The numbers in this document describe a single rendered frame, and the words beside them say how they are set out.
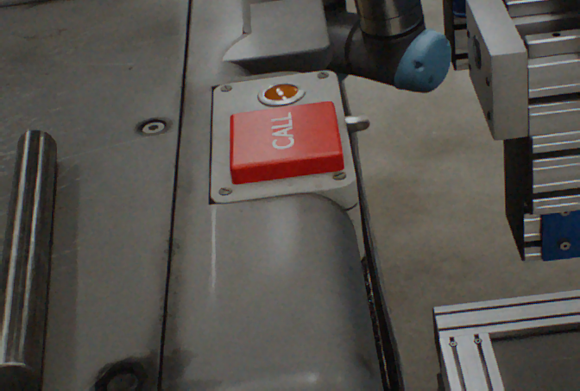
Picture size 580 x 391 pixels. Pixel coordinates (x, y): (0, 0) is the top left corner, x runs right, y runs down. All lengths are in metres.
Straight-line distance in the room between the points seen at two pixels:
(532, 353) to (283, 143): 1.47
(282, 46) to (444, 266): 1.88
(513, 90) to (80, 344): 0.60
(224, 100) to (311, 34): 0.10
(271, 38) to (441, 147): 2.29
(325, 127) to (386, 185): 2.28
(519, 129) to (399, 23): 0.27
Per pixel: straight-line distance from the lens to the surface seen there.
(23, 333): 0.47
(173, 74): 0.70
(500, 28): 1.03
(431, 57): 1.26
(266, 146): 0.58
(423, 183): 2.85
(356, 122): 1.74
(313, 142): 0.57
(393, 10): 1.23
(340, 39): 1.32
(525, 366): 1.99
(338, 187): 0.56
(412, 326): 2.40
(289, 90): 0.65
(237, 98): 0.65
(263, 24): 0.75
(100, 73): 0.72
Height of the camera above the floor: 1.56
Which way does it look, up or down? 32 degrees down
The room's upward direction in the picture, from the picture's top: 9 degrees counter-clockwise
